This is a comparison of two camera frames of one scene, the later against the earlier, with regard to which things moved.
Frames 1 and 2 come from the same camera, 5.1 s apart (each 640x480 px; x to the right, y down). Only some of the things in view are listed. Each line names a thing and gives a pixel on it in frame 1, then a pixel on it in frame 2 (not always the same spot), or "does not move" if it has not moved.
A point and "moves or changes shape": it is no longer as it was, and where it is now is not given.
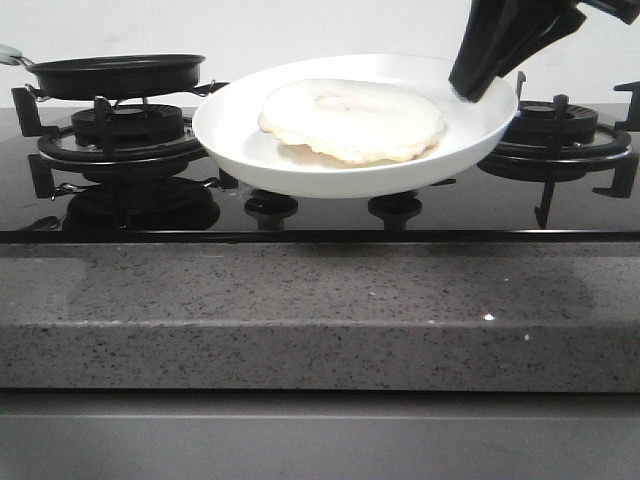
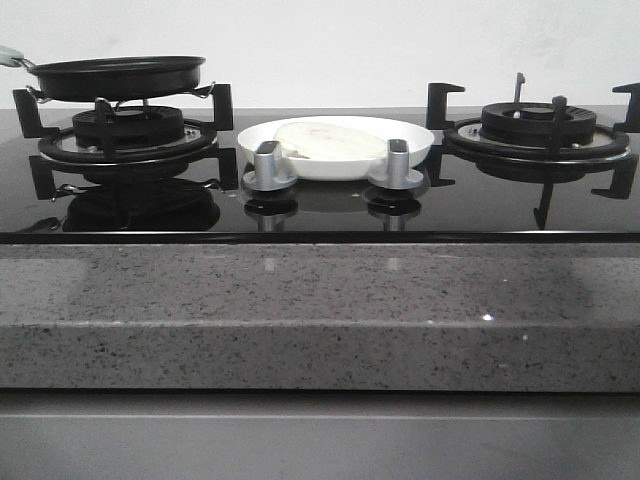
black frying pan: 119,75 does not move
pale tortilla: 353,119 moves or changes shape
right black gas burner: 536,125 does not move
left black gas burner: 132,124 does not move
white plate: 226,120 to 419,142
